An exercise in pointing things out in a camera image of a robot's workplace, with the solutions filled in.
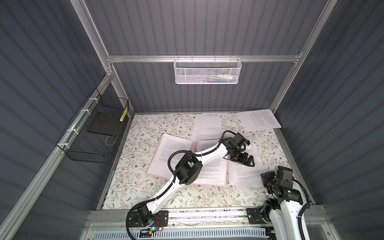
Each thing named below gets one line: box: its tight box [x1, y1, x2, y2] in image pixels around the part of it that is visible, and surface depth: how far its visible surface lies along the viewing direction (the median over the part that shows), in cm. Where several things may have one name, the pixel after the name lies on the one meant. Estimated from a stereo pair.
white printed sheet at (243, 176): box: [228, 142, 268, 190], surface depth 91 cm
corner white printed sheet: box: [237, 108, 282, 131], surface depth 118 cm
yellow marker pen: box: [119, 107, 128, 122], surface depth 83 cm
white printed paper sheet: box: [192, 114, 222, 141], surface depth 116 cm
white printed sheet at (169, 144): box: [147, 133, 193, 179], surface depth 102 cm
